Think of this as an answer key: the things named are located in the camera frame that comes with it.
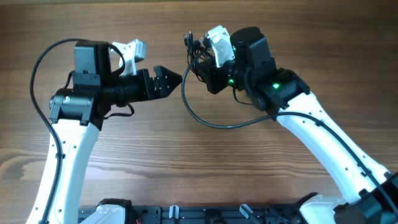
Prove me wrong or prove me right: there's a black cable bundle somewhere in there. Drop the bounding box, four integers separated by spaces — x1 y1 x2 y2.
183 30 215 83

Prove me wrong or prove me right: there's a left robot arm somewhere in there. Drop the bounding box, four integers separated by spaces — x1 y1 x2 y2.
27 39 182 223

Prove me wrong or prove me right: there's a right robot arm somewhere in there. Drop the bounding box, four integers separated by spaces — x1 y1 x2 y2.
193 26 397 223

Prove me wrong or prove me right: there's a right camera black cable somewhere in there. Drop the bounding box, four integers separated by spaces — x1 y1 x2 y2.
181 49 398 209

